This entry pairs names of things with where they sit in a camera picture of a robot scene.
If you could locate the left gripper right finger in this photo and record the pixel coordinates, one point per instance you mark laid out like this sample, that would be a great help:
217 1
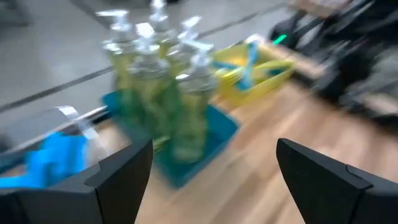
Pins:
335 199

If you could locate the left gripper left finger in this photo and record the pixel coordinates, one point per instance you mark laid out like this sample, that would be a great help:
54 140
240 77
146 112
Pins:
93 199

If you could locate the blue scrub sponge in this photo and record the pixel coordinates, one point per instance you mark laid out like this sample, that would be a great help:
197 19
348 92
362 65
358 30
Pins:
15 182
76 149
46 155

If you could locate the clear green soap pump bottle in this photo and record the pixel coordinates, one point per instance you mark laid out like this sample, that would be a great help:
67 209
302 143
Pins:
189 124
161 34
182 59
119 68
149 87

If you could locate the long light-blue dish brush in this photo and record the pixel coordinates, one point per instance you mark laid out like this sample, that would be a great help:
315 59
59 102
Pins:
248 74

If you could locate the small blue dish brush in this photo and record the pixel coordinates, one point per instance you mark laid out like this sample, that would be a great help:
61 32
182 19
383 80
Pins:
224 66

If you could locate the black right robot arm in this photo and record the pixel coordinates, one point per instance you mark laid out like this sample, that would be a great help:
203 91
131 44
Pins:
357 62

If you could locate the clear plastic bin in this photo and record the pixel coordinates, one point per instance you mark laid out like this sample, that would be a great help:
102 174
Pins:
77 124

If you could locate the yellow translucent plastic bin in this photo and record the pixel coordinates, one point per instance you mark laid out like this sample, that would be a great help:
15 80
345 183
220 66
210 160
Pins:
258 90

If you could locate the teal plastic bin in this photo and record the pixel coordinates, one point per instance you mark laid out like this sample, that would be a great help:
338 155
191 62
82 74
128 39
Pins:
217 130

